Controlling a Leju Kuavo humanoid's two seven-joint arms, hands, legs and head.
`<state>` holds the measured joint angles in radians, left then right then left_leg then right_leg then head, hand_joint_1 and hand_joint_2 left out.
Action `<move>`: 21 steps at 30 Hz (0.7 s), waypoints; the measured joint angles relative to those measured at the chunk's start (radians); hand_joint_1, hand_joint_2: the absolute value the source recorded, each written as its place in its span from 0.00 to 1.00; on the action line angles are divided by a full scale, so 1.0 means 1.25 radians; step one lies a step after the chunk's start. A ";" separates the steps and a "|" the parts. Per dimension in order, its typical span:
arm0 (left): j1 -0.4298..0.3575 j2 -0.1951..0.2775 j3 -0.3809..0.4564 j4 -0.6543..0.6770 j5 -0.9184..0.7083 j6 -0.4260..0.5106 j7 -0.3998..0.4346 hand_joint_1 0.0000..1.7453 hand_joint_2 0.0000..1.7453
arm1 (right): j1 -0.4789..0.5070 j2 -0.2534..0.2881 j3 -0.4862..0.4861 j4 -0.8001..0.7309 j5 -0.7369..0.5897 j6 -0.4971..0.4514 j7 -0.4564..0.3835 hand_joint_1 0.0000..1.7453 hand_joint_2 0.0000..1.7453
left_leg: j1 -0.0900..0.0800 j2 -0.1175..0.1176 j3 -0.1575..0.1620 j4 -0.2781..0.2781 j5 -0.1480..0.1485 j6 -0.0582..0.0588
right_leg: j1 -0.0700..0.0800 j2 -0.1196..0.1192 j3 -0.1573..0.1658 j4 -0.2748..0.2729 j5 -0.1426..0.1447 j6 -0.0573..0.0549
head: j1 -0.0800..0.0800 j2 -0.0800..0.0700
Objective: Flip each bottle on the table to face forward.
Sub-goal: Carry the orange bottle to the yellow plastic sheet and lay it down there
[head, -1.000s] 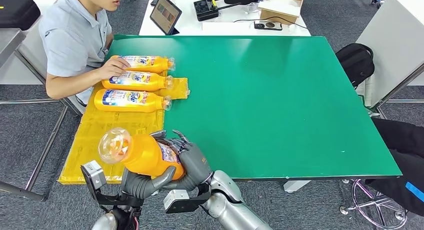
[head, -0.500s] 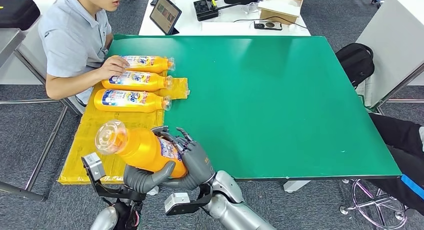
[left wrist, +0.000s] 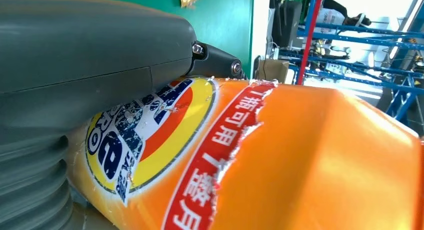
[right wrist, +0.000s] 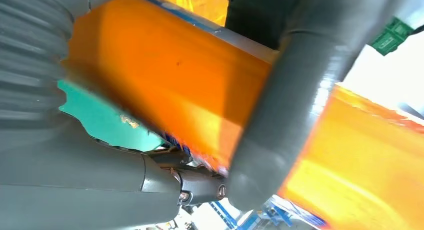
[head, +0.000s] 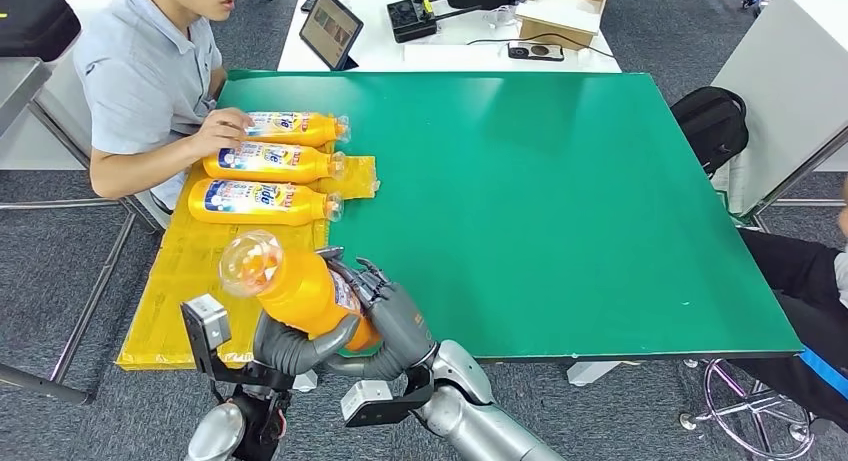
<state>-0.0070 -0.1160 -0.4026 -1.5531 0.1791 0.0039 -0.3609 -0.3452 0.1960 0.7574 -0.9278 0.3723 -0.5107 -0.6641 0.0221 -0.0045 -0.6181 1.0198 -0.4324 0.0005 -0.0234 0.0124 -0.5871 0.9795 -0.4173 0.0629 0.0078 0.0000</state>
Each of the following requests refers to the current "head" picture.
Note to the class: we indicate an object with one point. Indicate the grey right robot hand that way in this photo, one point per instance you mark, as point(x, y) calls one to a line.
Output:
point(397, 325)

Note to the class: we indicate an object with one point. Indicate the person's right hand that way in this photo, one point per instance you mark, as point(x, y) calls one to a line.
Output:
point(222, 132)

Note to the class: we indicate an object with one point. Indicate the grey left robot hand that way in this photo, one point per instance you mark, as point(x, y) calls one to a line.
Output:
point(291, 348)

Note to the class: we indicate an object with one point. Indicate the orange detergent bottle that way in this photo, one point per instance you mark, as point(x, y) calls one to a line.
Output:
point(311, 128)
point(305, 209)
point(305, 292)
point(311, 166)

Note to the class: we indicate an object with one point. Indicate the person's right forearm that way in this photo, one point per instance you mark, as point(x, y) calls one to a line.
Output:
point(146, 166)

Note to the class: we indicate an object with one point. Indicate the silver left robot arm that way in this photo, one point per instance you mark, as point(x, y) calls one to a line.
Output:
point(225, 431)

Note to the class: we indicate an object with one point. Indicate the person's left forearm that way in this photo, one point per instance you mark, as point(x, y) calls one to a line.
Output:
point(217, 84)

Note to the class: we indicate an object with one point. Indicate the person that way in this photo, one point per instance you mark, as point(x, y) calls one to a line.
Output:
point(139, 80)
point(795, 292)

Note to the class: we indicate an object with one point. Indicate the yellow taped cardboard mat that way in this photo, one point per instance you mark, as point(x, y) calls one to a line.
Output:
point(192, 286)

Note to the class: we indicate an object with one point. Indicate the black tablet on stand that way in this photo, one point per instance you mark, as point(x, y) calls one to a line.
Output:
point(330, 28)

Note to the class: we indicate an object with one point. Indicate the black hard case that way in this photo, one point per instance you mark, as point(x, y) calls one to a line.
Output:
point(36, 24)

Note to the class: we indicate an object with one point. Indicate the black router with antennas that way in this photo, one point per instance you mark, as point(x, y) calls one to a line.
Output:
point(411, 19)

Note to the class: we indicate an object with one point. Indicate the white table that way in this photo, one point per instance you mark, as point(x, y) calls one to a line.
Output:
point(457, 58)

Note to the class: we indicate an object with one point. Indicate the green table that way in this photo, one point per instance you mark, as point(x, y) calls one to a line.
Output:
point(629, 213)

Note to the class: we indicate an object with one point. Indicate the brown cardboard box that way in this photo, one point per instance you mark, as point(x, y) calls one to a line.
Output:
point(558, 34)

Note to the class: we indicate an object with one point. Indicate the white foam sheet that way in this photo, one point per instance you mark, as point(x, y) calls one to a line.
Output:
point(564, 12)

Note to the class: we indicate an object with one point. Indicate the chrome chair base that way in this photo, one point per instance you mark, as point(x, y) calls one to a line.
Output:
point(755, 405)

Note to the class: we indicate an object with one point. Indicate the black backpack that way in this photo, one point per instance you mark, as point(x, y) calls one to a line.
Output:
point(712, 127)

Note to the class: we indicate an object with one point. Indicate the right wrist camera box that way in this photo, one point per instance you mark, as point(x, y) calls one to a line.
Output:
point(371, 402)

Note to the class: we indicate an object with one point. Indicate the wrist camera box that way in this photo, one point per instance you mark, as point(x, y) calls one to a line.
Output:
point(371, 402)
point(205, 325)

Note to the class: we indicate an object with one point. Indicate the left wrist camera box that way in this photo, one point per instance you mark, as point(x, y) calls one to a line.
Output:
point(205, 325)

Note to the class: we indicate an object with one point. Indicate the black flat camera device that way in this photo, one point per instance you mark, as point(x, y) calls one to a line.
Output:
point(536, 50)

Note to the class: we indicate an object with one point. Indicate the white cabinet with steel frame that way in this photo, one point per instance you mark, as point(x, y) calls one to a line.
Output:
point(788, 67)

